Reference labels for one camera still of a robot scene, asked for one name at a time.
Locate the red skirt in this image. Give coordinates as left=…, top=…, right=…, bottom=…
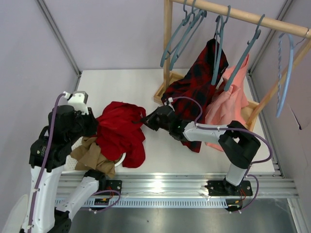
left=96, top=101, right=146, bottom=168

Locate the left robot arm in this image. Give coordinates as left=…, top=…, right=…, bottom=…
left=20, top=103, right=120, bottom=233

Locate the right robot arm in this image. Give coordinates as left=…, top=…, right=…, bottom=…
left=141, top=105, right=261, bottom=196

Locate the grey-blue hanger with pink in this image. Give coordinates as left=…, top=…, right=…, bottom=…
left=224, top=14, right=265, bottom=92

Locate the grey-blue hanger with plaid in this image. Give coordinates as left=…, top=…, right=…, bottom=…
left=211, top=5, right=231, bottom=86

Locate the light blue hanger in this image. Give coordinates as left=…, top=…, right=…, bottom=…
left=276, top=33, right=294, bottom=118

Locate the tan garment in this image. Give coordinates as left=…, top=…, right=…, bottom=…
left=70, top=137, right=116, bottom=178

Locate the red navy plaid garment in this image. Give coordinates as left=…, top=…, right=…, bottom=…
left=161, top=38, right=229, bottom=153

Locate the white perforated laundry basket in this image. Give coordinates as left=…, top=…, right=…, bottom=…
left=64, top=138, right=126, bottom=173

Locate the pink garment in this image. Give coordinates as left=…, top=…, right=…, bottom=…
left=205, top=53, right=249, bottom=152

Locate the wooden clothes rack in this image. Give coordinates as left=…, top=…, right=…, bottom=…
left=153, top=0, right=311, bottom=132

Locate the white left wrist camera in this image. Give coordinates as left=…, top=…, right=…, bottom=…
left=63, top=91, right=89, bottom=115

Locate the aluminium mounting rail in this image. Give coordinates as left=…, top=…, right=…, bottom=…
left=55, top=172, right=299, bottom=200

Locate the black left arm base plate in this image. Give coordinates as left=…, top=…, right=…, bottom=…
left=95, top=180, right=122, bottom=196

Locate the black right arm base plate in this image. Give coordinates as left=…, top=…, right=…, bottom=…
left=205, top=180, right=253, bottom=197

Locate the white slotted cable duct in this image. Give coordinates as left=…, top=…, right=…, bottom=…
left=54, top=198, right=243, bottom=209

